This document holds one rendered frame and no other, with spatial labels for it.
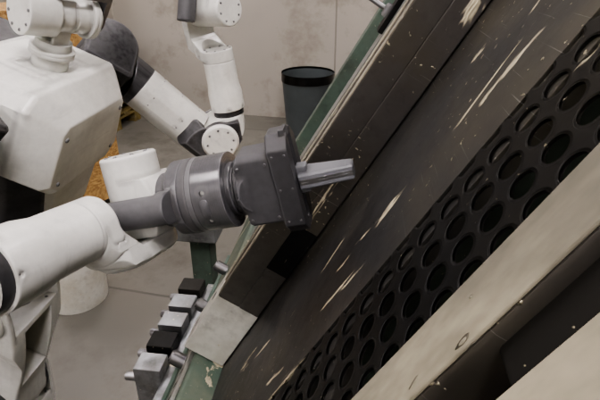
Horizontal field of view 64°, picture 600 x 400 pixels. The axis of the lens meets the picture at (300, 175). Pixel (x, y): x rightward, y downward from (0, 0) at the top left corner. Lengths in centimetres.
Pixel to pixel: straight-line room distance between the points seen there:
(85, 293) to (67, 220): 195
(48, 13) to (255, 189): 40
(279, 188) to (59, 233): 22
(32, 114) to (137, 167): 21
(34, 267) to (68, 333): 196
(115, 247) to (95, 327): 188
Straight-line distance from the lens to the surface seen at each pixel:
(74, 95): 80
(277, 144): 51
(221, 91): 102
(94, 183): 318
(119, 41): 101
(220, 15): 96
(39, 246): 47
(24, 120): 74
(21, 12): 78
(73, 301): 246
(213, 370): 85
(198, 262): 148
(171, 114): 102
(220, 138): 102
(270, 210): 54
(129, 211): 54
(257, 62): 482
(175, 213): 55
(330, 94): 122
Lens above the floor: 149
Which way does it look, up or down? 25 degrees down
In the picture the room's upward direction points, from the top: straight up
